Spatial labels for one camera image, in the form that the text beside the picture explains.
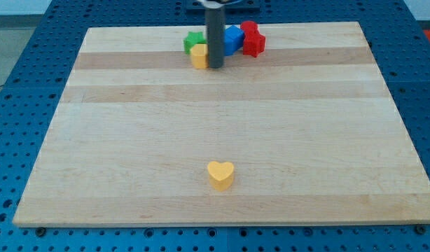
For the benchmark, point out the yellow hexagon block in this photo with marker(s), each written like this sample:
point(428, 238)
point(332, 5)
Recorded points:
point(199, 56)

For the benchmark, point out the green star block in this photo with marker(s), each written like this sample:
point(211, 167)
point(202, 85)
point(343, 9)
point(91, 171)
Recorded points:
point(192, 39)

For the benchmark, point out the red star block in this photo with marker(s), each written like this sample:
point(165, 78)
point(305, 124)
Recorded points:
point(254, 43)

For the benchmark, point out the yellow heart block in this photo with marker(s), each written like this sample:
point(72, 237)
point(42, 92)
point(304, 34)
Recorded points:
point(221, 175)

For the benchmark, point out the light wooden board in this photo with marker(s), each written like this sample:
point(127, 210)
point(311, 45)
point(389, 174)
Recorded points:
point(310, 126)

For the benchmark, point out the blue cube block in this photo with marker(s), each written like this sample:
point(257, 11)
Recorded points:
point(233, 40)

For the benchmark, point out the red cylinder block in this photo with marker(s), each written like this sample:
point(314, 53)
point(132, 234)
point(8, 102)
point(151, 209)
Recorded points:
point(249, 27)

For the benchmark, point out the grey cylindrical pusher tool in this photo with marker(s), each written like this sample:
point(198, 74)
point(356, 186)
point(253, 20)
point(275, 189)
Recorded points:
point(215, 29)

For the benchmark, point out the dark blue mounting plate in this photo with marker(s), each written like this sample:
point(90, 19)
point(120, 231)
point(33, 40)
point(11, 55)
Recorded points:
point(194, 6)

